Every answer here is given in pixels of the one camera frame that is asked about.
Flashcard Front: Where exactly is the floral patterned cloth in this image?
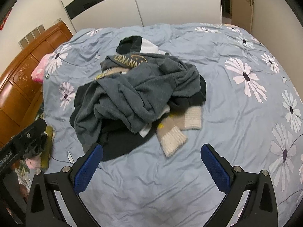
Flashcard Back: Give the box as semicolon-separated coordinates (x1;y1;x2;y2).
14;158;36;187

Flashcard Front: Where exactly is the red wall sticker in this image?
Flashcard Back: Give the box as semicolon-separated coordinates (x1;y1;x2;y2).
0;14;10;31

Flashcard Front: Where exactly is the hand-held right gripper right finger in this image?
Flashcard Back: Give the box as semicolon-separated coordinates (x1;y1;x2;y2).
200;143;278;227

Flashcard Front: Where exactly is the black and white garment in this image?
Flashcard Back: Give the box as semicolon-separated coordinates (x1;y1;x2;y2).
116;35;171;56

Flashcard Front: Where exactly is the blue floral duvet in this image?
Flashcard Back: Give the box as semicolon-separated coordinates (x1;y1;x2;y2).
41;22;303;227

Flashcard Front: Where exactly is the pink cloth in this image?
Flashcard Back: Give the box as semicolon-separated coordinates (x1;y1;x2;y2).
25;157;41;171

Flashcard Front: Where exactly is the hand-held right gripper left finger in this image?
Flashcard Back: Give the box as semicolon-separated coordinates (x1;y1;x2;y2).
25;143;104;227

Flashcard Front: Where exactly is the wall switch panel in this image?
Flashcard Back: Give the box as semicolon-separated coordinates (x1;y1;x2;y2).
18;24;45;49

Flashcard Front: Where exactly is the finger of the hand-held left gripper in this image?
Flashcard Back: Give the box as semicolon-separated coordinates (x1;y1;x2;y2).
12;119;47;147

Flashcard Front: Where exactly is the beige knit sweater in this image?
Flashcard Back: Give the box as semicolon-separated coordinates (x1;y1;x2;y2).
95;67;202;158

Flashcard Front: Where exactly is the yellow-green cloth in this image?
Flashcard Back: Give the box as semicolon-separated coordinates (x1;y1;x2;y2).
40;126;55;169

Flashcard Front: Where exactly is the wooden headboard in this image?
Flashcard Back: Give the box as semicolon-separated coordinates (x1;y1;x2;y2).
0;21;73;147

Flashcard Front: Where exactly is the pink garment at top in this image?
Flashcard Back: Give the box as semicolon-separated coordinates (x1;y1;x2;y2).
31;53;56;84

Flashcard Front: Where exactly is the beige door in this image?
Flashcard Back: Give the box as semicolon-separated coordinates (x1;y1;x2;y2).
234;0;255;35

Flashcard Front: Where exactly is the white wardrobe with black stripe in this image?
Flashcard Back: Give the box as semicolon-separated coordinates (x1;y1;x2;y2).
53;0;223;33

